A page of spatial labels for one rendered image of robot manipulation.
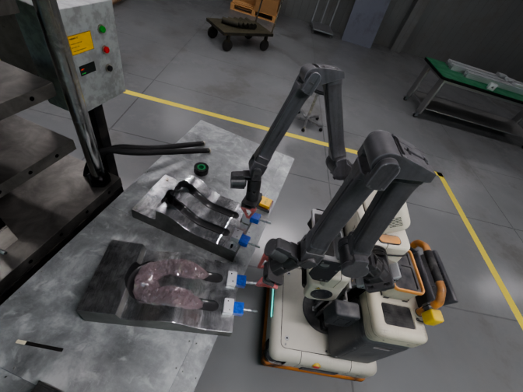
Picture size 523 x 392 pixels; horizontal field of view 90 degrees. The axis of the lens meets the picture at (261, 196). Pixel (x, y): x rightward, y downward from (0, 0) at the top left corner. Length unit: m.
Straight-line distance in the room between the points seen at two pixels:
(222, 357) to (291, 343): 0.45
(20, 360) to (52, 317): 0.13
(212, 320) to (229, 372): 0.88
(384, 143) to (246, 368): 1.63
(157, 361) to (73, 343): 0.27
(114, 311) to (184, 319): 0.22
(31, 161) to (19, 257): 0.37
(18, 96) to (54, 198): 0.51
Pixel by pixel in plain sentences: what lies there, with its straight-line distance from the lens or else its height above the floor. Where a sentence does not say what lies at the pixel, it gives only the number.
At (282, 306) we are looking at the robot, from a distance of 1.76.
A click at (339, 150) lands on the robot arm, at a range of 1.07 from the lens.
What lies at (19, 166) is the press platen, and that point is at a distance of 1.30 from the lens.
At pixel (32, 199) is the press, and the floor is 0.78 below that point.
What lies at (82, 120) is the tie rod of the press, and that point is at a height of 1.15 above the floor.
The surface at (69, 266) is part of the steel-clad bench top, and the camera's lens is 1.26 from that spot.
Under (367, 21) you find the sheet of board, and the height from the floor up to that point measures 0.54.
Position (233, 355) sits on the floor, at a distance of 1.91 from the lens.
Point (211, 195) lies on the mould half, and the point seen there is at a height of 0.89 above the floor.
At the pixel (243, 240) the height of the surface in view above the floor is 0.90.
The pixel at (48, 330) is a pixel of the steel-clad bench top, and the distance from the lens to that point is 1.18.
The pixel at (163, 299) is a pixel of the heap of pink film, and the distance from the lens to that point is 1.01.
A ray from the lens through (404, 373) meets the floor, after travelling 2.38.
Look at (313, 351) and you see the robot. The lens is 1.75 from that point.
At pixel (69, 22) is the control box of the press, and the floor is 1.43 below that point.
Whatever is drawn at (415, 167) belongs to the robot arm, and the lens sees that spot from 0.57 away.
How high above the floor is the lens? 1.86
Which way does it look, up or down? 46 degrees down
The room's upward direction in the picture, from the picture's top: 20 degrees clockwise
